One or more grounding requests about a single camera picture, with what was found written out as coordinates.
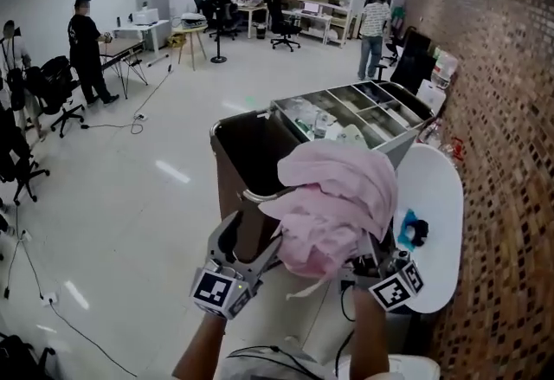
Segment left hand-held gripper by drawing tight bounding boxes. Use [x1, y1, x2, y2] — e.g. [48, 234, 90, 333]
[189, 210, 284, 321]

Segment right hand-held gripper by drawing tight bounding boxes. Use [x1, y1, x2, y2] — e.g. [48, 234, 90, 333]
[340, 232, 426, 312]

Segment pink clothing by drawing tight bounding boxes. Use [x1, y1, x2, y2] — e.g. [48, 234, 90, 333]
[258, 138, 400, 301]

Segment brown metal-framed laundry cart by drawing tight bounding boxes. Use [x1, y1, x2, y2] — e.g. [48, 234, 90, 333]
[209, 81, 436, 267]

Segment person's right forearm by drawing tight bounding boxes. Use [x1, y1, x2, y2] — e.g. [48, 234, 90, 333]
[348, 286, 391, 380]

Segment person's left forearm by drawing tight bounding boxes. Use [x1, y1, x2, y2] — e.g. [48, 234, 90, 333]
[171, 311, 229, 380]

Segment blue and black cloth bundle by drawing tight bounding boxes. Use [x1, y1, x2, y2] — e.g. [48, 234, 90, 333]
[397, 208, 430, 248]

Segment white round table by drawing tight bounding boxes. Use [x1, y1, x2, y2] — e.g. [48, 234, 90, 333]
[391, 143, 465, 315]

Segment person's white shirt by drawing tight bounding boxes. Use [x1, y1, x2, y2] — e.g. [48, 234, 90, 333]
[219, 345, 441, 380]

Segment clear plastic packets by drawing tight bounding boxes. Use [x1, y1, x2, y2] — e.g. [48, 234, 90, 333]
[288, 100, 347, 141]

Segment white paper bag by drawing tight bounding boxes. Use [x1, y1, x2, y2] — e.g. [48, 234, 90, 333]
[415, 80, 448, 116]

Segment black panel chair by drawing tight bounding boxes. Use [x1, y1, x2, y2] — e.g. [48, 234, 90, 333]
[390, 25, 438, 96]

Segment large clear water bottle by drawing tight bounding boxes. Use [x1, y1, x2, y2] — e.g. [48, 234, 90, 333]
[430, 46, 460, 90]

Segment small round wooden table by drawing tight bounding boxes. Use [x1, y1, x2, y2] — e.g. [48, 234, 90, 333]
[171, 25, 209, 72]

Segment black office chair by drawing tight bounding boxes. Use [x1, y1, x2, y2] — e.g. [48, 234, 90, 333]
[0, 103, 51, 207]
[192, 0, 240, 42]
[262, 0, 303, 53]
[24, 55, 87, 139]

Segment wooden folding table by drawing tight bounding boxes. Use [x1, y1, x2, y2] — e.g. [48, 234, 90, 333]
[99, 37, 150, 100]

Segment white box stack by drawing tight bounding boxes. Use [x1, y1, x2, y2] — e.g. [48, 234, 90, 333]
[179, 11, 209, 30]

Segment black floor stand pole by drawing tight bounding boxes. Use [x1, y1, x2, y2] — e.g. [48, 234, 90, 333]
[209, 0, 229, 65]

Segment white desk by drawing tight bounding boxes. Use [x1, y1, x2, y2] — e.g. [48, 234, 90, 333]
[112, 18, 171, 55]

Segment white printer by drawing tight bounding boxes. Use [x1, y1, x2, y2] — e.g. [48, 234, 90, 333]
[131, 8, 160, 26]

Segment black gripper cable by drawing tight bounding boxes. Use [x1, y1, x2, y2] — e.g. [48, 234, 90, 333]
[333, 278, 361, 378]

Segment red items by wall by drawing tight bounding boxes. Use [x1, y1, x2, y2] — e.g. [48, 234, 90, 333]
[440, 134, 467, 162]

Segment black floor cable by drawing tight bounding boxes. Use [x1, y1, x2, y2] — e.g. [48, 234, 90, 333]
[80, 49, 175, 136]
[3, 204, 139, 378]

